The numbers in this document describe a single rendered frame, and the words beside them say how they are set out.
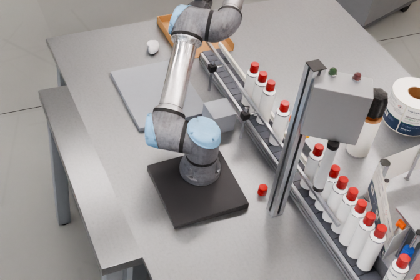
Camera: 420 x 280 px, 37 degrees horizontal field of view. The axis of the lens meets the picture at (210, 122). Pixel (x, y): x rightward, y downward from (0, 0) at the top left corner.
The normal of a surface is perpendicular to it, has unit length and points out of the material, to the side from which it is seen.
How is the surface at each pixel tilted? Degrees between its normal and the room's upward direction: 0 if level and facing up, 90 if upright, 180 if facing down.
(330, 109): 90
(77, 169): 0
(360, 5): 94
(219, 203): 4
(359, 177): 0
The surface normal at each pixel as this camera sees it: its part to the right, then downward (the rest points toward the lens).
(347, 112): -0.18, 0.66
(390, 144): 0.11, -0.72
